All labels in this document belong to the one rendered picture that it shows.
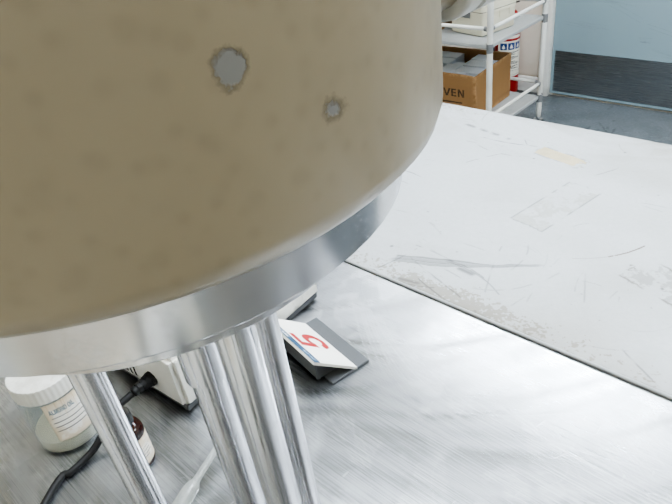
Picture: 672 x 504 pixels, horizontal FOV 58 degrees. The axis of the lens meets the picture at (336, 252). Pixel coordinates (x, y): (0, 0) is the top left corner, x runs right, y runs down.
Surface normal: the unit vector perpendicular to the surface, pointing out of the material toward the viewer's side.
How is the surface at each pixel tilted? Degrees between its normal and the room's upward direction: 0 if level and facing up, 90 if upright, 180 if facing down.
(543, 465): 0
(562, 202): 0
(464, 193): 0
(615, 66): 90
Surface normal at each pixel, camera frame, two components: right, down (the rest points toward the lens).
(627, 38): -0.67, 0.48
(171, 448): -0.12, -0.82
